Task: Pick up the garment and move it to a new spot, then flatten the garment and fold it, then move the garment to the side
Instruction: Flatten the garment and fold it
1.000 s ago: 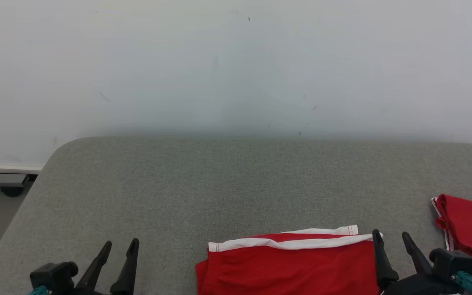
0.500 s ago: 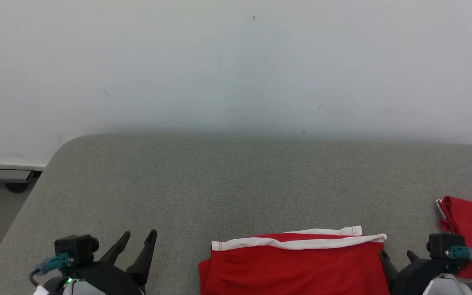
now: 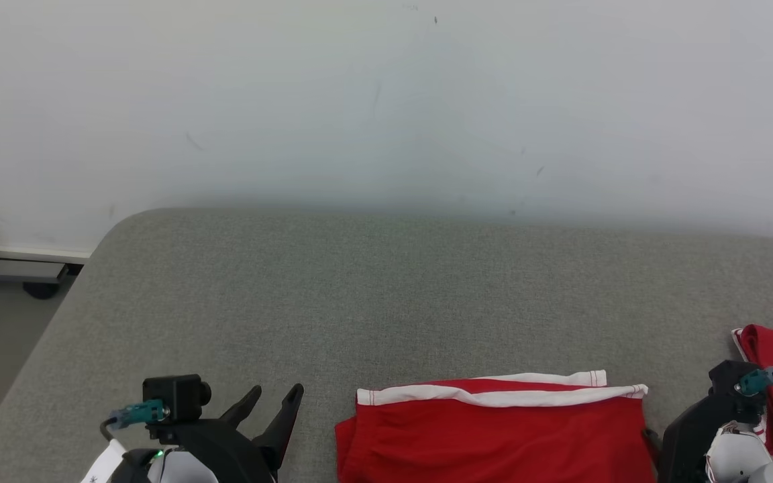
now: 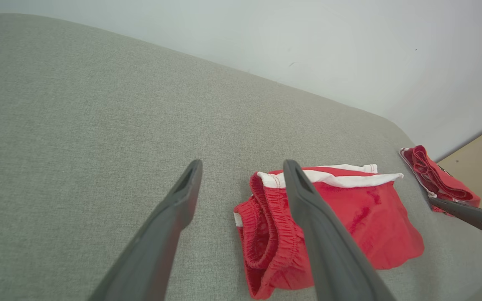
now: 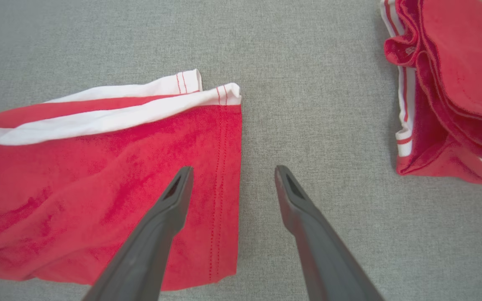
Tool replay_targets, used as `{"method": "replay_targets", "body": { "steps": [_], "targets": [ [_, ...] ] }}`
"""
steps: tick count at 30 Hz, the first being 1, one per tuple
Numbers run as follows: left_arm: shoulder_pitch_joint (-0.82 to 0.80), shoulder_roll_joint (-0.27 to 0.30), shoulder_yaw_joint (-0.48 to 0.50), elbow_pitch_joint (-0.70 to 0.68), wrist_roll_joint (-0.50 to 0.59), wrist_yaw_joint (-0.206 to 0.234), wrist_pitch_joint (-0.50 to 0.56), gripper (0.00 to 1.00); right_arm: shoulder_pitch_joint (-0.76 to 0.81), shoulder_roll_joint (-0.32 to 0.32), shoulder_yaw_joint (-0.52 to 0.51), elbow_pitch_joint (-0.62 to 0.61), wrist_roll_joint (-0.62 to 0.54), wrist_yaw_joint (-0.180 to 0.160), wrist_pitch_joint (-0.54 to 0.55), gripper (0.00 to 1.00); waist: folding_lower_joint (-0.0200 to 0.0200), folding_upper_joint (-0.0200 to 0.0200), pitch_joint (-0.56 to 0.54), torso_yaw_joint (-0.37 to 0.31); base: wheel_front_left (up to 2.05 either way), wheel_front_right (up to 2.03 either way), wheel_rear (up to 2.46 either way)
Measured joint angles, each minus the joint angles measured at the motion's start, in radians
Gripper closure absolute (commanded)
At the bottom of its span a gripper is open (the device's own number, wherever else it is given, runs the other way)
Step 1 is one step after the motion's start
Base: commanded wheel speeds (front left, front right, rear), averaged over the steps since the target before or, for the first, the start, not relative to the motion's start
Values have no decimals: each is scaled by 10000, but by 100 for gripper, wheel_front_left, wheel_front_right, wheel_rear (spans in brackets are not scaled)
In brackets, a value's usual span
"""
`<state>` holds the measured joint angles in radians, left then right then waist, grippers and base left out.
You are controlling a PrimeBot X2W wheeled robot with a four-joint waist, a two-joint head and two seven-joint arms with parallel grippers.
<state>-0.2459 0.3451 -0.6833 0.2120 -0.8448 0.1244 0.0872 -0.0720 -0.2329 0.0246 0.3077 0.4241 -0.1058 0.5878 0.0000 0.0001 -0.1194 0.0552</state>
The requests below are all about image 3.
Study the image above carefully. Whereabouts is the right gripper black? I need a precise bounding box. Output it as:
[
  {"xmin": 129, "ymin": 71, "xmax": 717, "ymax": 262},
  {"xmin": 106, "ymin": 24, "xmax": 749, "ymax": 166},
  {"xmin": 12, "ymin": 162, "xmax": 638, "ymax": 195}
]
[{"xmin": 641, "ymin": 394, "xmax": 760, "ymax": 483}]

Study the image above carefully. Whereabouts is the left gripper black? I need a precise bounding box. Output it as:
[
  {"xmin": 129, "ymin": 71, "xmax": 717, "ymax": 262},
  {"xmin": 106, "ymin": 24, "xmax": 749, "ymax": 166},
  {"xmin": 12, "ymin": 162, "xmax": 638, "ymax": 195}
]
[{"xmin": 148, "ymin": 383, "xmax": 305, "ymax": 483}]

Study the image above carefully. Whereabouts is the red garment with white hem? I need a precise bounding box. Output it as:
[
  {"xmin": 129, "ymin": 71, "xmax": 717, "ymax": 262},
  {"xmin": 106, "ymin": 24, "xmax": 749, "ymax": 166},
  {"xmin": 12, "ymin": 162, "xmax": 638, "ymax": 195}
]
[{"xmin": 334, "ymin": 369, "xmax": 660, "ymax": 483}]

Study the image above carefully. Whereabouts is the white cable label tag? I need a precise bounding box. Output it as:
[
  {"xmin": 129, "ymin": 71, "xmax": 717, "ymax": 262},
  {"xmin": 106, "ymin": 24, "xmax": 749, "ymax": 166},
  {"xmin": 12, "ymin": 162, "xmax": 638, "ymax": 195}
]
[{"xmin": 81, "ymin": 439, "xmax": 127, "ymax": 483}]

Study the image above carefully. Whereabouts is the grey metal frame leg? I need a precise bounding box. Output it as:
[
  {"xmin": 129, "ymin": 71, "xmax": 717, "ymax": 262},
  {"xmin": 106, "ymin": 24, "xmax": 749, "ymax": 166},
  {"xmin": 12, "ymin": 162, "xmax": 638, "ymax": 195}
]
[{"xmin": 0, "ymin": 208, "xmax": 92, "ymax": 284}]

